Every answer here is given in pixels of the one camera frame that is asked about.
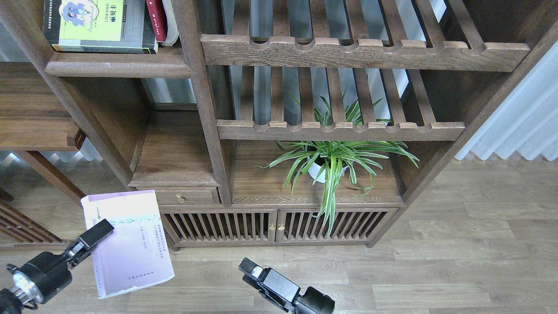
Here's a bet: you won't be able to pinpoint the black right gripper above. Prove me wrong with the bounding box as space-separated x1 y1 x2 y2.
238 258 335 314

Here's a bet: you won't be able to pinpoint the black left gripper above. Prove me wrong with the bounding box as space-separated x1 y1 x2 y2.
5 219 114 306

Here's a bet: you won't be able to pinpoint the pale purple book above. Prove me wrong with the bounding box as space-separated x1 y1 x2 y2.
81 190 175 299

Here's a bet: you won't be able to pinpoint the red book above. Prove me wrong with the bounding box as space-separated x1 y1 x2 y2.
146 0 168 43

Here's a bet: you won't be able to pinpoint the upright books on shelf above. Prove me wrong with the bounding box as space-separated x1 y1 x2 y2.
161 0 179 47

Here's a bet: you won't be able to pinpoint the brass cabinet door knobs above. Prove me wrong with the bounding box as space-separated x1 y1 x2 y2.
268 223 285 231

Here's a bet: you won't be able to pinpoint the white plant pot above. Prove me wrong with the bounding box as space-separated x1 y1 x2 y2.
308 157 349 184

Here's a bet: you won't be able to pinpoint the green spider plant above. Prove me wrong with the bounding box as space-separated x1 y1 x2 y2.
257 89 419 236

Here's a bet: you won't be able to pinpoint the wooden side table left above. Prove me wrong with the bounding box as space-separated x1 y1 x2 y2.
0 61 85 248

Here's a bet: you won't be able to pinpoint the dark wooden bookshelf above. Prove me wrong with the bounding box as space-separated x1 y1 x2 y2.
1 0 557 248

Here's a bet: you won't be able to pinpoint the white curtain right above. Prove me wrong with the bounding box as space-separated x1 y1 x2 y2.
455 44 558 161

